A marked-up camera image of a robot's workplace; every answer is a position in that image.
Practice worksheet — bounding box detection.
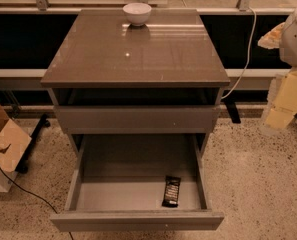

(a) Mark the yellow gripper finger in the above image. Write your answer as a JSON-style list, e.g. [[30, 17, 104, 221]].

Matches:
[[265, 68, 297, 129], [258, 22, 284, 49]]

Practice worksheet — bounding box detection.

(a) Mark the black rxbar chocolate bar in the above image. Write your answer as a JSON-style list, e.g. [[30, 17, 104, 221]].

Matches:
[[162, 176, 181, 208]]

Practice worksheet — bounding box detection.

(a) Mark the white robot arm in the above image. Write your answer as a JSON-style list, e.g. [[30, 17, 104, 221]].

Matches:
[[258, 8, 297, 129]]

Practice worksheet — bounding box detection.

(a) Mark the grey drawer cabinet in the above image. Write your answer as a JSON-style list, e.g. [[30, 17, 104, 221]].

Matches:
[[41, 9, 229, 148]]

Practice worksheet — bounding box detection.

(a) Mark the open grey middle drawer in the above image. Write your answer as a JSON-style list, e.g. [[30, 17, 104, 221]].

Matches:
[[51, 134, 224, 232]]

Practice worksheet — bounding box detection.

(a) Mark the closed grey top drawer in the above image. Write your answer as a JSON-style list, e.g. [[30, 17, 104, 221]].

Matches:
[[54, 106, 220, 134]]

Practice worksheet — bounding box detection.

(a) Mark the black stand foot right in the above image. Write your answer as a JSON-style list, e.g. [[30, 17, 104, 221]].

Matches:
[[224, 98, 241, 124]]

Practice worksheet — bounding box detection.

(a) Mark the black stand foot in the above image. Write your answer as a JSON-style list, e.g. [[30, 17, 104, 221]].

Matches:
[[224, 98, 241, 124], [15, 114, 50, 174]]

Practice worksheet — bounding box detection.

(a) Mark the white ceramic bowl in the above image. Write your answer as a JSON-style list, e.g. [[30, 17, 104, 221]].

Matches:
[[123, 3, 152, 26]]

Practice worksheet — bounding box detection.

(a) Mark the black stand foot left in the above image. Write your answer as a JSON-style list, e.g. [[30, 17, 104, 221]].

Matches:
[[15, 114, 50, 174]]

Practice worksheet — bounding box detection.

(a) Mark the open cardboard box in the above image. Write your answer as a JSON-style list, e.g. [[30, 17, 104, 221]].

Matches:
[[0, 105, 31, 192]]

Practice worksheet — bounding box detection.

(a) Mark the white hanging cable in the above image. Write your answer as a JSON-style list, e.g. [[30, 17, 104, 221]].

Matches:
[[221, 7, 258, 101]]

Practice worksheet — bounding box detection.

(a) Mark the black floor cable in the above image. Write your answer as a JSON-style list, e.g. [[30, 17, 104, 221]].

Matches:
[[0, 145, 75, 240]]

